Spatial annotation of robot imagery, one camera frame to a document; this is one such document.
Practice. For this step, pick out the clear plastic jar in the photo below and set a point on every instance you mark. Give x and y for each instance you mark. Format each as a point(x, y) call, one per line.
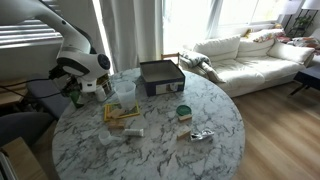
point(126, 94)

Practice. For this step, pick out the green bottle red cap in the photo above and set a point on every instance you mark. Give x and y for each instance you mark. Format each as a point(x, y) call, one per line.
point(75, 98)

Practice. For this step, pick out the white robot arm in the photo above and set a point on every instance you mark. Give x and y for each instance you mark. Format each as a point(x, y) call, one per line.
point(76, 55)

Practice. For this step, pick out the white cap small jar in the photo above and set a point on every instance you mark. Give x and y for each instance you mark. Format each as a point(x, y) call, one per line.
point(100, 94)

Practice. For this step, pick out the dark blue cardboard box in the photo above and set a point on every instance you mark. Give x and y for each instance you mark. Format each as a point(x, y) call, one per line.
point(161, 77)

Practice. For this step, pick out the green round lid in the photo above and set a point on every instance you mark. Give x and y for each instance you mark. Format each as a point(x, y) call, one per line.
point(183, 110)

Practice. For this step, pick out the wooden chair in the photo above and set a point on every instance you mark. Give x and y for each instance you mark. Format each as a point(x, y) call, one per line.
point(175, 57)

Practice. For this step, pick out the folded grey blanket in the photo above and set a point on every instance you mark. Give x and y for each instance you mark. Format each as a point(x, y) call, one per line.
point(200, 64)

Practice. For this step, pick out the small wooden block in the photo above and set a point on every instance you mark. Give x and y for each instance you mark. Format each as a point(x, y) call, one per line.
point(183, 132)

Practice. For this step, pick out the black white small toy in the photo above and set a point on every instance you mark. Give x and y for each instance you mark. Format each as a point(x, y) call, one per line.
point(202, 135)

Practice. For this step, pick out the small clear measuring cup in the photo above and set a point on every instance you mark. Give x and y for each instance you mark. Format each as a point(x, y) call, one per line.
point(106, 138)

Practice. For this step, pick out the white sofa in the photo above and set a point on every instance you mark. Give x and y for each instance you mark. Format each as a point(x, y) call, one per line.
point(247, 66)

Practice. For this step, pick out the black coffee table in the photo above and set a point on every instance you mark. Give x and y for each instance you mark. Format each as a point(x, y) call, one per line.
point(309, 77)

